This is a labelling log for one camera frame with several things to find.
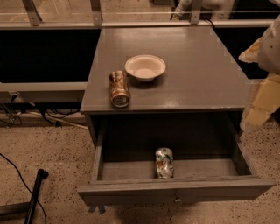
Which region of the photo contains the grey wooden cabinet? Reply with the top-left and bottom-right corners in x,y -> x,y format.
80,27 -> 249,139

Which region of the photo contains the white paper bowl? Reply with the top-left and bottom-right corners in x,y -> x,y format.
125,55 -> 166,81

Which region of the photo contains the bundle of black cables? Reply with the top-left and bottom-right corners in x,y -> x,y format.
0,93 -> 81,128

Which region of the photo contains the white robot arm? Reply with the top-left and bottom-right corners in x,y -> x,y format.
238,16 -> 280,131

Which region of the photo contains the grey open top drawer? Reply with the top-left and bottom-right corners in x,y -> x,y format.
78,113 -> 275,206

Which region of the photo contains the metal railing frame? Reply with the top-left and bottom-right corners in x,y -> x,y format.
0,0 -> 280,30

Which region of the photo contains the green 7up can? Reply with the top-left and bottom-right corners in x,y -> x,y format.
155,147 -> 174,179

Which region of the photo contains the black metal stand leg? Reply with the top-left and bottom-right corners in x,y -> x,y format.
0,168 -> 50,224

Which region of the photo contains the black floor cable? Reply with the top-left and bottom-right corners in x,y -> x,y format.
0,152 -> 48,224

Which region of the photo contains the brown soda can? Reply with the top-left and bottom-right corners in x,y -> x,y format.
108,70 -> 130,108

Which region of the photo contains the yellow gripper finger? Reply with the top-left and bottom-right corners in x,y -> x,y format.
240,73 -> 280,132
238,39 -> 261,63

